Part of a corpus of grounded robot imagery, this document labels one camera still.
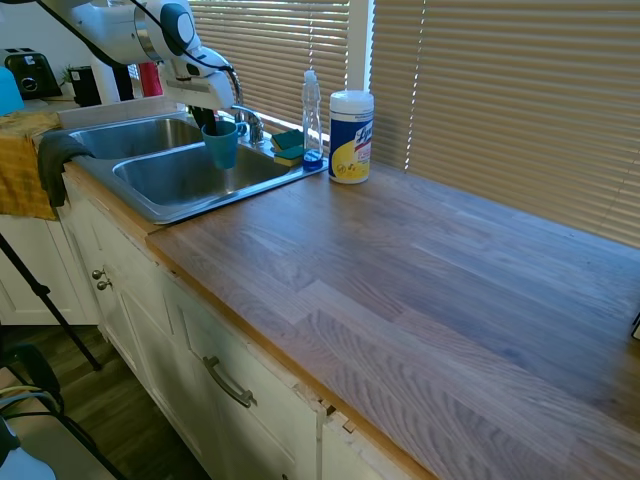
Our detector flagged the white yellow wipes canister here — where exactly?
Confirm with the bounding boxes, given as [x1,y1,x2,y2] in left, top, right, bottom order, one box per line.
[328,89,376,185]

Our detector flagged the white kitchen cabinet run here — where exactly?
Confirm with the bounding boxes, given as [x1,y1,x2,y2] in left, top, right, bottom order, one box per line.
[0,164,401,480]

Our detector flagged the black toaster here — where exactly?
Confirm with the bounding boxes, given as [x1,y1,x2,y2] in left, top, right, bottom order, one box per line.
[3,47,64,100]

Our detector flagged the yellow green sponge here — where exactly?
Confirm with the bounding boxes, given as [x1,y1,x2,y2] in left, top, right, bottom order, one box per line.
[273,144,307,169]
[271,129,305,152]

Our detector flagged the red bottle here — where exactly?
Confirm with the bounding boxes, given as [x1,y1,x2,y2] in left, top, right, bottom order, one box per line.
[138,61,166,99]

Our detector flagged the teal plastic mug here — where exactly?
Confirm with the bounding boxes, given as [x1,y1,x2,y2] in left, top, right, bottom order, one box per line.
[200,121,240,171]

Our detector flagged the blue plastic container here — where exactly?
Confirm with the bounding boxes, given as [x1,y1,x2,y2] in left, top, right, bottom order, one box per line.
[0,65,27,118]

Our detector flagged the metal cabinet pull handle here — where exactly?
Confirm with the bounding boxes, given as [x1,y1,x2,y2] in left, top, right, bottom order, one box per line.
[201,355,258,409]

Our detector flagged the wide tan window blind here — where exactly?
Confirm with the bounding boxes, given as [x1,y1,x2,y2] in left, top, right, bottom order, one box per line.
[369,0,640,250]

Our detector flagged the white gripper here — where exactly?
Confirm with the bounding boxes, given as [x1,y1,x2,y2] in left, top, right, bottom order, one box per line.
[159,68,237,137]

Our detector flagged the dark grey cloth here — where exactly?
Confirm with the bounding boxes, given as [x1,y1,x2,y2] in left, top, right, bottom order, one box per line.
[36,130,97,209]

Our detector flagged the tall chrome faucet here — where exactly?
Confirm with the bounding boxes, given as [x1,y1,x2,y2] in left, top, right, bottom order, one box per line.
[227,67,245,109]

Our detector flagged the yellow patterned cloth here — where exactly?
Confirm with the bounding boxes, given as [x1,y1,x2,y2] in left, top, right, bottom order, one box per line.
[0,111,64,222]

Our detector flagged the white window frame post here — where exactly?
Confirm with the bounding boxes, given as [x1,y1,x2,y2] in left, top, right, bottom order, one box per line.
[346,0,377,99]

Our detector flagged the clear dish soap bottle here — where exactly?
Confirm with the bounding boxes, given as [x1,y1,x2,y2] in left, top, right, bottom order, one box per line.
[301,69,324,173]

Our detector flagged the stainless steel double sink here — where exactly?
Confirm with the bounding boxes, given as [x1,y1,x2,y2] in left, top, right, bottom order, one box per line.
[58,115,330,225]

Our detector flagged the black tripod leg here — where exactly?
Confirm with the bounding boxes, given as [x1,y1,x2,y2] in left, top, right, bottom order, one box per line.
[0,231,104,372]

